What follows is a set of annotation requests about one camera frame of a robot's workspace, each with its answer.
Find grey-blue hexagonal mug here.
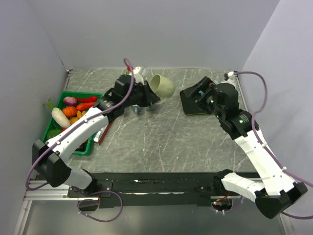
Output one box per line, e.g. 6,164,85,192
146,102,163,112

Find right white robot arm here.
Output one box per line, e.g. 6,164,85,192
179,77,308,219

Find green bell pepper toy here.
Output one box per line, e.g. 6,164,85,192
46,129,62,140

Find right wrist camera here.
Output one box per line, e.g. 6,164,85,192
224,71,237,87

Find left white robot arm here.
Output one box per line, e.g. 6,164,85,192
32,75,160,197

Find black gold-rimmed tray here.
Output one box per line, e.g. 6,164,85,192
179,91,212,116

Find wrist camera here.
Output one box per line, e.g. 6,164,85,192
133,66,147,85
224,71,237,87

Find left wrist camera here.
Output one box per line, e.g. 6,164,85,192
133,66,147,85

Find orange carrot toy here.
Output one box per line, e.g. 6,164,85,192
76,102,94,112

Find green ceramic mug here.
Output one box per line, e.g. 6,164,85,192
149,74,176,98

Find orange pumpkin toy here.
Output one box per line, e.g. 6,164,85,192
62,106,77,118

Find purple onion toy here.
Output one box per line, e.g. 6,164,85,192
63,96,78,107

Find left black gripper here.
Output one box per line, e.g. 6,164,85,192
123,80,160,108

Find yellow ginger toy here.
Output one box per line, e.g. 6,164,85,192
69,111,86,125

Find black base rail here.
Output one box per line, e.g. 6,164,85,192
67,169,231,209

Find red toothpaste box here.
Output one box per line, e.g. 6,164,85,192
93,123,112,145

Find white radish toy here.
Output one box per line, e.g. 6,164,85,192
51,107,71,128

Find red chili toy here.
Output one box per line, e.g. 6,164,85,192
76,96,98,103

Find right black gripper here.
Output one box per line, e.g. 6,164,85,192
184,76,224,120

